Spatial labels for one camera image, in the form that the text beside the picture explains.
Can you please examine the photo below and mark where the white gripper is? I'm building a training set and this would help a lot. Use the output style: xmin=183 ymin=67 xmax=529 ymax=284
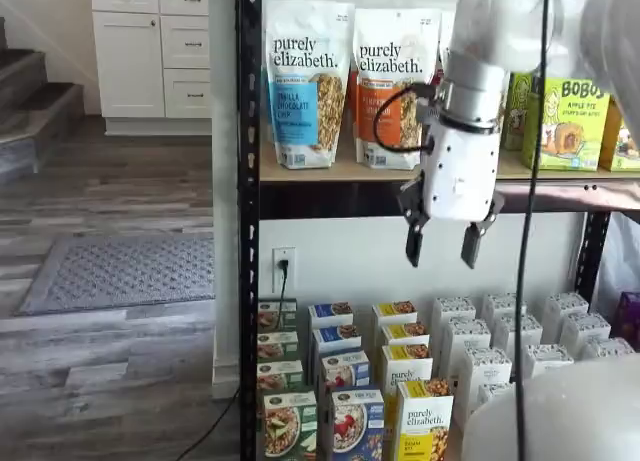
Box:
xmin=397 ymin=121 xmax=505 ymax=270

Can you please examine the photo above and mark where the blue and white oatmeal box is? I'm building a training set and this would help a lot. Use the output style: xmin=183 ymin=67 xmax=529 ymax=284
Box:
xmin=311 ymin=324 xmax=363 ymax=373
xmin=307 ymin=302 xmax=355 ymax=331
xmin=319 ymin=386 xmax=387 ymax=461
xmin=318 ymin=348 xmax=372 ymax=391

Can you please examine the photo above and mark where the yellow and white granola box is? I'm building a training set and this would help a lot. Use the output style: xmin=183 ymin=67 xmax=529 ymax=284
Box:
xmin=381 ymin=344 xmax=434 ymax=398
xmin=395 ymin=379 xmax=455 ymax=461
xmin=380 ymin=322 xmax=431 ymax=348
xmin=371 ymin=300 xmax=419 ymax=328

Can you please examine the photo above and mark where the wooden shelf board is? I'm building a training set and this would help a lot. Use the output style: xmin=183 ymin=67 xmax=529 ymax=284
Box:
xmin=259 ymin=129 xmax=640 ymax=184

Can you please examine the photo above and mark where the green Bobo's snack box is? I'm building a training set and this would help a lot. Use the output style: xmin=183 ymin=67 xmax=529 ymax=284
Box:
xmin=503 ymin=73 xmax=534 ymax=152

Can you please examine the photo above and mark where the green Bobo's apple pie box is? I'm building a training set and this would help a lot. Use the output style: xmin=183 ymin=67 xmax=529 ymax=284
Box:
xmin=522 ymin=75 xmax=612 ymax=172

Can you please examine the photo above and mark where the green oatmeal box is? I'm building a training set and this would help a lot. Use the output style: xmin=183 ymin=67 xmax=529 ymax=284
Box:
xmin=257 ymin=298 xmax=299 ymax=333
xmin=257 ymin=330 xmax=300 ymax=364
xmin=263 ymin=390 xmax=319 ymax=459
xmin=257 ymin=359 xmax=305 ymax=395

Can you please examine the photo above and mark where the purple box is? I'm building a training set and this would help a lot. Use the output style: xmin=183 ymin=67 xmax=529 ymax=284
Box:
xmin=618 ymin=291 xmax=640 ymax=340

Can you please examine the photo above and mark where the black metal shelf rack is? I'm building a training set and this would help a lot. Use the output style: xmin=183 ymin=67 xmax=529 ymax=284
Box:
xmin=235 ymin=0 xmax=640 ymax=461

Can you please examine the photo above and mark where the yellow Bobo's snack box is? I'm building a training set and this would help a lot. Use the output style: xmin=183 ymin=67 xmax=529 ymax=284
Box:
xmin=598 ymin=99 xmax=640 ymax=173

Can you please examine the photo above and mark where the granola bag orange label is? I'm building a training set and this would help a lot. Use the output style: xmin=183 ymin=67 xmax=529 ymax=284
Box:
xmin=352 ymin=8 xmax=444 ymax=171
xmin=345 ymin=70 xmax=359 ymax=128

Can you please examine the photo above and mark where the white plastic bag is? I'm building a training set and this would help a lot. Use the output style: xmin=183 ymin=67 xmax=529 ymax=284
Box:
xmin=596 ymin=212 xmax=640 ymax=313

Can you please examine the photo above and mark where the granola bag blue label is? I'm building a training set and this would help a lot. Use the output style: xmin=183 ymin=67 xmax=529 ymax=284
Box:
xmin=264 ymin=0 xmax=357 ymax=171

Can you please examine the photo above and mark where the grey door mat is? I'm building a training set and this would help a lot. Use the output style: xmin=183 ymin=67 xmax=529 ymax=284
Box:
xmin=13 ymin=232 xmax=217 ymax=318

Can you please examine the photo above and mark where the white drawer cabinet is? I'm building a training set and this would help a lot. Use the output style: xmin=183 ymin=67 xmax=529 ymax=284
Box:
xmin=90 ymin=0 xmax=212 ymax=137

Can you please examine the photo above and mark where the dark wooden staircase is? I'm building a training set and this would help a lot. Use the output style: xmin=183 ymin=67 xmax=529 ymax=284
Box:
xmin=0 ymin=15 xmax=84 ymax=183

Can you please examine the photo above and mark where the long black robot cable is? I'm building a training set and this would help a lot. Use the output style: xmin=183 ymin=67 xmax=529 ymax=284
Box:
xmin=513 ymin=0 xmax=552 ymax=461

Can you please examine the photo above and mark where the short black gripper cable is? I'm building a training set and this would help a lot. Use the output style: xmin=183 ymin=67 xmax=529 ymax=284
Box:
xmin=372 ymin=82 xmax=442 ymax=156

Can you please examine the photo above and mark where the white wall outlet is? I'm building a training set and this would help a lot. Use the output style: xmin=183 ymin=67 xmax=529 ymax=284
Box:
xmin=271 ymin=246 xmax=297 ymax=295

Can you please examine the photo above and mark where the black plug with cable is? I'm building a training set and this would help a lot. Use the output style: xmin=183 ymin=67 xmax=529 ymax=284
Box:
xmin=276 ymin=257 xmax=293 ymax=330

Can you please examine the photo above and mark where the black floor cable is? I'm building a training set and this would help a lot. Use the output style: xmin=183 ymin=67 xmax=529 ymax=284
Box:
xmin=167 ymin=380 xmax=243 ymax=461

